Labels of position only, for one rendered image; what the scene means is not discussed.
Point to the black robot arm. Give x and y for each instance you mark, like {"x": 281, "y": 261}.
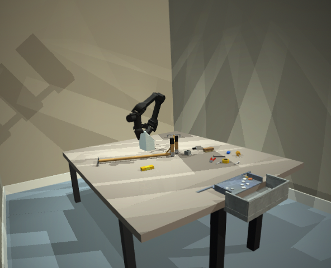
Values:
{"x": 141, "y": 108}

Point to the brown rectangular block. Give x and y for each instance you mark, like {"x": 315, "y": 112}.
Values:
{"x": 208, "y": 149}

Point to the long wooden-handled rake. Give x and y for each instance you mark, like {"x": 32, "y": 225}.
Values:
{"x": 176, "y": 142}

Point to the long wooden scraper with black blade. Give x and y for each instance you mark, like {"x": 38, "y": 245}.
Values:
{"x": 144, "y": 156}

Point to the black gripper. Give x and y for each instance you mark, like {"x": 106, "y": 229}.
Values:
{"x": 138, "y": 129}

